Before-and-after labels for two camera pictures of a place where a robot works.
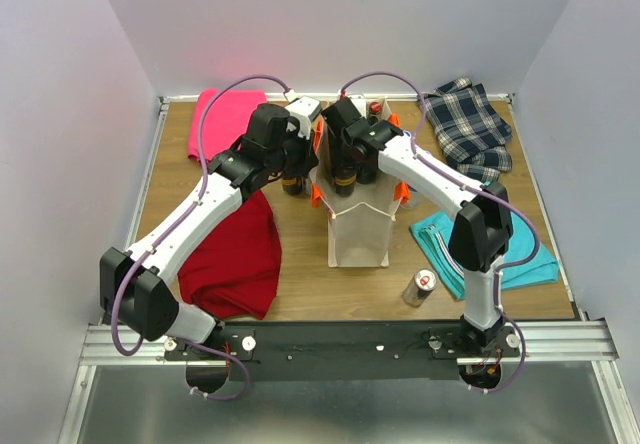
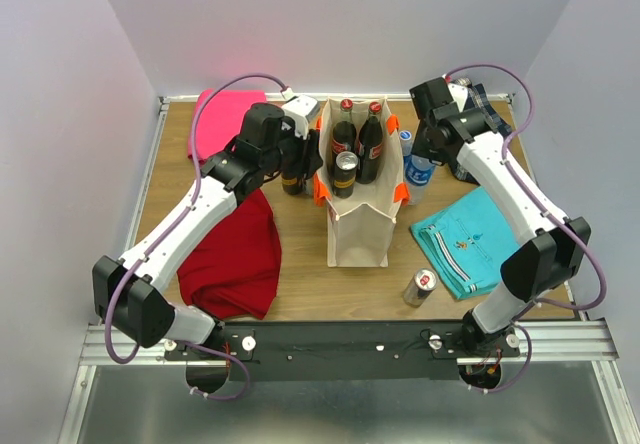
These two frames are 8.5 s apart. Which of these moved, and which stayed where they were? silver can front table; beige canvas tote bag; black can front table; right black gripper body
Moved: right black gripper body
Stayed: beige canvas tote bag; silver can front table; black can front table
